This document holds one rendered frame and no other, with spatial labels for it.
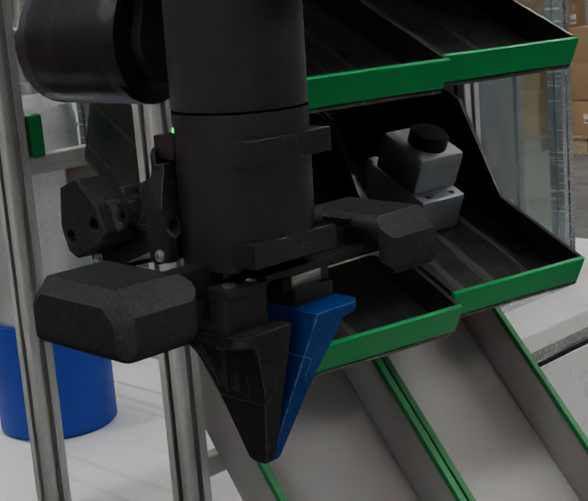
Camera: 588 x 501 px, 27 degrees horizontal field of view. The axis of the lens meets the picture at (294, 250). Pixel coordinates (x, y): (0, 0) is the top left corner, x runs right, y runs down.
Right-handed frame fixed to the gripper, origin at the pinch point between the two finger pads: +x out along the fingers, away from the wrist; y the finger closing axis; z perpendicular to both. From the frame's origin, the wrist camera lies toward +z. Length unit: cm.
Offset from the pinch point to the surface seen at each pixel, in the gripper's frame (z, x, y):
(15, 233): 40.0, 0.3, -14.0
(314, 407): 22.2, 13.7, -25.9
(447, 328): 10.6, 6.1, -27.0
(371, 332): 11.2, 4.7, -20.2
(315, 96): 12.4, -10.1, -17.6
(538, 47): 11.0, -11.1, -38.8
